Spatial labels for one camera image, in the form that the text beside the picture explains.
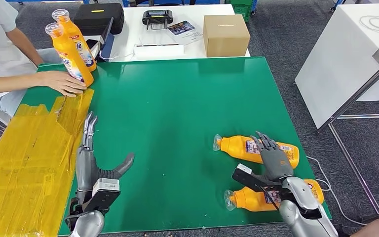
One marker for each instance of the yellow taped cardboard sheet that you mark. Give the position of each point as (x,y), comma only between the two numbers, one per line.
(19,163)

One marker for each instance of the blue metal rack leg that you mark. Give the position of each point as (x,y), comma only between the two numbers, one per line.
(338,3)

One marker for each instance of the large white table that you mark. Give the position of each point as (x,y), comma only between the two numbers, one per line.
(340,65)

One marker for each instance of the white desk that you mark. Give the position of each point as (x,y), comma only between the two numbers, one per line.
(134,32)

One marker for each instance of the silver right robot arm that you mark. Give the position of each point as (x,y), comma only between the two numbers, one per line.
(299,196)

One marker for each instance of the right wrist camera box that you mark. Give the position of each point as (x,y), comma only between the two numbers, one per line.
(243,178)

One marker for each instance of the orange detergent bottle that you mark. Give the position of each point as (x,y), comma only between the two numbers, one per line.
(232,149)
(85,55)
(248,199)
(67,49)

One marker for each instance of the brown cardboard box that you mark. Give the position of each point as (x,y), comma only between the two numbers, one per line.
(226,36)

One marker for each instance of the blue metal rack frame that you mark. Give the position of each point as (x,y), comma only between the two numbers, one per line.
(125,2)

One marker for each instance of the black remote controller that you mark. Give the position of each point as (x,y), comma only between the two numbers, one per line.
(157,17)

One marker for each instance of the printed booklet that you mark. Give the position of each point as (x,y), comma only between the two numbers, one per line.
(184,31)

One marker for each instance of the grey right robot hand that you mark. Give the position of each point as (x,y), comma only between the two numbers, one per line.
(276,163)

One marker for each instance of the grey metal table frame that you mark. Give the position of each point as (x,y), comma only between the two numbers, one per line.
(353,100)

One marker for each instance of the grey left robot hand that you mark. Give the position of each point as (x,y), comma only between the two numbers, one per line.
(86,166)

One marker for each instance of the flat white box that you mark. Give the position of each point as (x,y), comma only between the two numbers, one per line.
(159,52)

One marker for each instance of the tablet with blue cover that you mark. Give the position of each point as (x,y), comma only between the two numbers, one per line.
(108,45)

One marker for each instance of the black zip case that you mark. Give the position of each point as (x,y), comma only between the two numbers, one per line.
(94,21)

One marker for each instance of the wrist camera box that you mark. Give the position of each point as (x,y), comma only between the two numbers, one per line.
(243,178)
(106,188)

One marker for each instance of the person's right hand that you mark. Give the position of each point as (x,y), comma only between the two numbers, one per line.
(62,83)

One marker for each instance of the green work table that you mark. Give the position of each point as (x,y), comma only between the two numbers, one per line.
(176,108)

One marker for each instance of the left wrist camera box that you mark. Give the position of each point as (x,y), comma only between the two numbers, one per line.
(106,188)

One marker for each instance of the green plastic crate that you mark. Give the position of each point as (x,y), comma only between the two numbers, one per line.
(244,9)

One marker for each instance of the person's left forearm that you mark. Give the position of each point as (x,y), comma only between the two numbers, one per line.
(27,49)

